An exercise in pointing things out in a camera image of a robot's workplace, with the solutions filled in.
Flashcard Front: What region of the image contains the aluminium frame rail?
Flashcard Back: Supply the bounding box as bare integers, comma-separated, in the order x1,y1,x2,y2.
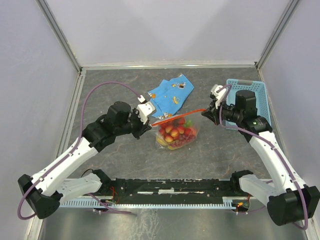
81,60,256,71

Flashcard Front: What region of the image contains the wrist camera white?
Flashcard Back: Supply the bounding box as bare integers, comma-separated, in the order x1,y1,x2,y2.
210,84,227,109
136,95,157,125

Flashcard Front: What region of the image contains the red berry cluster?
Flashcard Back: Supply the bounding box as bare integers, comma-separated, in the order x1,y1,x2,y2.
157,117,198,145

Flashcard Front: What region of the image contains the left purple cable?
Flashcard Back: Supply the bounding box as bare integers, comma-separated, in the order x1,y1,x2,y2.
16,81,145,221

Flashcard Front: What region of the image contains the yellow banana toy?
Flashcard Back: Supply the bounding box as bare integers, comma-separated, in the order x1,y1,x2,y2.
155,137,176,150

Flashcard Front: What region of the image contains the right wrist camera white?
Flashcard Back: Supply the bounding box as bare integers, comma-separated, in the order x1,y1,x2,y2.
210,84,227,109

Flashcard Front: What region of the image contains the blue cartoon print cloth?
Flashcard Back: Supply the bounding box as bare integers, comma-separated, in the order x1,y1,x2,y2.
148,74,194,120

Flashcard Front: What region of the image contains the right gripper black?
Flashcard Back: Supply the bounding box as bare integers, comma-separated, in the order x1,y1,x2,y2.
201,95,243,126

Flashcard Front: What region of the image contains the clear zip bag orange zipper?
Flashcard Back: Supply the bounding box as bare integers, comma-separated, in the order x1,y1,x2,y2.
151,109,204,151

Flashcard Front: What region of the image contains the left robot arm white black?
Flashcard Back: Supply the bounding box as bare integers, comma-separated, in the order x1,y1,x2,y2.
17,101,156,220

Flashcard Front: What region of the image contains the light blue cable duct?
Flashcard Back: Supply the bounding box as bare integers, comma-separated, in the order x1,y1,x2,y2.
60,196,236,210

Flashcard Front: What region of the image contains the blue plastic basket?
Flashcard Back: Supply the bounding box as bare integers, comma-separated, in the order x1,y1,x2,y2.
225,78,272,125

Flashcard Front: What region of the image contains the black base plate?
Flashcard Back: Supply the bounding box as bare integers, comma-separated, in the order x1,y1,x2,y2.
93,178,249,204

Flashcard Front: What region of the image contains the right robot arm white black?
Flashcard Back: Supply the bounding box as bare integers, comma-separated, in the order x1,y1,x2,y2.
202,84,320,230

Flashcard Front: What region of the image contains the green grapes bunch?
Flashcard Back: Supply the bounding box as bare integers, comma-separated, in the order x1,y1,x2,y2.
184,119,193,128

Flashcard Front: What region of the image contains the purple grapes bunch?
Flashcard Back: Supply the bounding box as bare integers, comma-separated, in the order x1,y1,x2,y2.
168,134,197,149

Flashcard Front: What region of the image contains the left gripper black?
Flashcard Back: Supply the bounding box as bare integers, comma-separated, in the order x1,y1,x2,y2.
114,107,151,139

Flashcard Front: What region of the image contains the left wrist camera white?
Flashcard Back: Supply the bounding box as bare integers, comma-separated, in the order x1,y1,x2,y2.
136,95,157,125

